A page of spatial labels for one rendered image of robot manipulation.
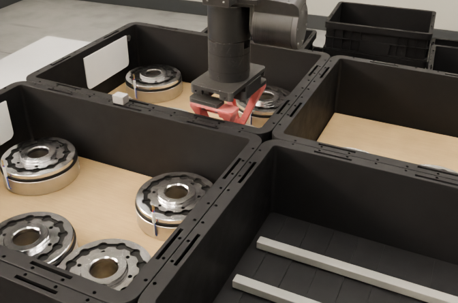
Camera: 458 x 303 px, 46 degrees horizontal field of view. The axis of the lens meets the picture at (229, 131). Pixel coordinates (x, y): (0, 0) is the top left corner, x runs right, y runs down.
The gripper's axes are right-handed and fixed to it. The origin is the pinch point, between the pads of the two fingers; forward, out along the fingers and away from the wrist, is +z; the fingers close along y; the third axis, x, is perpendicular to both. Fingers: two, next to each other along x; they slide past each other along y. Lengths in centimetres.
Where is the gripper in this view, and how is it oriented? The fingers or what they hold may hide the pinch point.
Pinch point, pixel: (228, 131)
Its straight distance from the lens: 78.4
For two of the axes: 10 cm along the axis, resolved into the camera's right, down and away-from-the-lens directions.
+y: 4.9, -4.4, 7.5
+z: 0.0, 8.6, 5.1
